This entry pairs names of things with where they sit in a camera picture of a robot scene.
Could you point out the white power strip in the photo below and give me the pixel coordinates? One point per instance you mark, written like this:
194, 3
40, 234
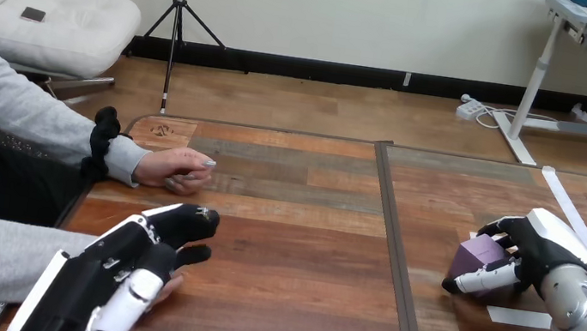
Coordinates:
469, 108

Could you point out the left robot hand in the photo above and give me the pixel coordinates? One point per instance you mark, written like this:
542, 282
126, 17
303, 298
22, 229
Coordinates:
101, 269

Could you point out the person's hand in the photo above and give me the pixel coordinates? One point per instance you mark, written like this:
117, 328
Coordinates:
172, 287
172, 167

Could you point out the dark smartphone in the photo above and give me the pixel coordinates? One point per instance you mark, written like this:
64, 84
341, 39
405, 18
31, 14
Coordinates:
33, 14

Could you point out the white desk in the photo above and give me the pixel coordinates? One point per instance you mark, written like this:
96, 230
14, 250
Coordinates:
534, 83

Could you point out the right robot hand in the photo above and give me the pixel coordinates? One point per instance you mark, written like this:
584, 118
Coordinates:
546, 245

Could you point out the purple block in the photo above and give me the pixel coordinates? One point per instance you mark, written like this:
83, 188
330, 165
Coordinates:
476, 257

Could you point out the black tripod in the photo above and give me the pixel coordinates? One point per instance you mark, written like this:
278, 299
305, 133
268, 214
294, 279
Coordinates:
175, 27

